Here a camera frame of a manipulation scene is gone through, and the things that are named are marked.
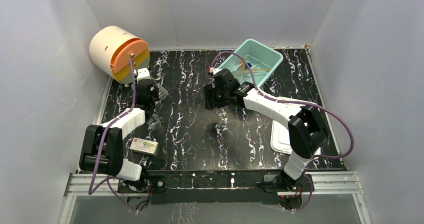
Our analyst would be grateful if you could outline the white orange cylinder drum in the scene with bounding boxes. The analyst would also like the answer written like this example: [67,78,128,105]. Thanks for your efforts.
[89,26,150,84]

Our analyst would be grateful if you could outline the mint green plastic bin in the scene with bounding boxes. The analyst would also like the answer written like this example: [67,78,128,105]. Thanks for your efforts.
[218,39,284,88]

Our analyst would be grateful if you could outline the amber rubber tube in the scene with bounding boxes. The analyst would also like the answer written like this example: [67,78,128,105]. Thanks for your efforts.
[234,67,271,80]

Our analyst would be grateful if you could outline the white red slide box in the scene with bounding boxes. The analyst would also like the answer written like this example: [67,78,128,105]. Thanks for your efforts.
[129,138,159,156]

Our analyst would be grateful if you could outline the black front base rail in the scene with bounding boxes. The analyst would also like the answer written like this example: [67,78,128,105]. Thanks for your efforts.
[117,169,318,204]

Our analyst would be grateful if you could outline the clear glass beaker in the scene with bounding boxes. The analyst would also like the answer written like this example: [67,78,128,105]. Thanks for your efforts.
[147,114,162,131]

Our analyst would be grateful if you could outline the white plastic bin lid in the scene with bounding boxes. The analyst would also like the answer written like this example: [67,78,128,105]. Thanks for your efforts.
[270,104,302,155]

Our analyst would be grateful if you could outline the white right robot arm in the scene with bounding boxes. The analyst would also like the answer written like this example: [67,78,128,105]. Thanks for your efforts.
[203,67,330,191]

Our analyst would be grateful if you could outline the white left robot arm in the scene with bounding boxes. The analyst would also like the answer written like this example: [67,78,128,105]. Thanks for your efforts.
[79,68,159,192]

